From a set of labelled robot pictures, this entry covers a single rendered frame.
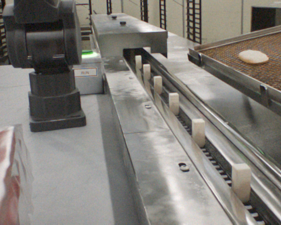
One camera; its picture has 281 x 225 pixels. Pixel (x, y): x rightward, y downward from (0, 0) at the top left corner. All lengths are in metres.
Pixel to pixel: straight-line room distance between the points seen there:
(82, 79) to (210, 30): 7.19
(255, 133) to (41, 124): 0.32
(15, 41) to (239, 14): 7.61
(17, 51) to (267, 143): 0.37
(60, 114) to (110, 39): 0.47
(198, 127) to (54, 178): 0.17
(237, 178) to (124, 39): 0.79
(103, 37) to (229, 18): 7.05
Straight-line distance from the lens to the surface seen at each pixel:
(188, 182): 0.36
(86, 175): 0.49
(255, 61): 0.71
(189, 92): 0.68
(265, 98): 0.55
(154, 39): 1.12
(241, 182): 0.37
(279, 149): 0.56
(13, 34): 0.65
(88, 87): 0.87
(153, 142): 0.45
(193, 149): 0.46
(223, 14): 8.06
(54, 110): 0.67
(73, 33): 0.63
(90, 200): 0.43
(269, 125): 0.65
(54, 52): 0.63
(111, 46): 1.11
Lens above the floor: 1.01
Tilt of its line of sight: 15 degrees down
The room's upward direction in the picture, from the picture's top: 3 degrees counter-clockwise
